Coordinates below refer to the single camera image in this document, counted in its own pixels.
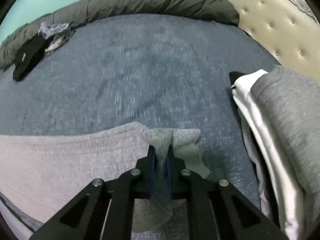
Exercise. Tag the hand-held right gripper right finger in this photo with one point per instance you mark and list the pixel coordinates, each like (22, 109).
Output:
(169, 172)

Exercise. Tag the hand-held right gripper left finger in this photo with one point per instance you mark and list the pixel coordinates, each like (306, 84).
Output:
(152, 170)

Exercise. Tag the light grey quilted garment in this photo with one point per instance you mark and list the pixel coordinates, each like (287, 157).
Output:
(75, 160)

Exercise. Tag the white garment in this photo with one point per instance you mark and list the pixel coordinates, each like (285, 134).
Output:
(257, 130)

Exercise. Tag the black garment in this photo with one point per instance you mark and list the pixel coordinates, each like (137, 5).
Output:
(27, 57)
(236, 78)

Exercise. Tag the blue bed sheet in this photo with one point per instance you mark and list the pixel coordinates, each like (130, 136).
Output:
(150, 80)

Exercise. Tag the dark grey duvet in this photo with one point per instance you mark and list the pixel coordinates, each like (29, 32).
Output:
(150, 2)

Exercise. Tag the blue-grey patterned garment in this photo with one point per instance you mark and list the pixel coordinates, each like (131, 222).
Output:
(55, 30)

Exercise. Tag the cream tufted headboard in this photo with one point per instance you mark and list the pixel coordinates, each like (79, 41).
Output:
(280, 22)

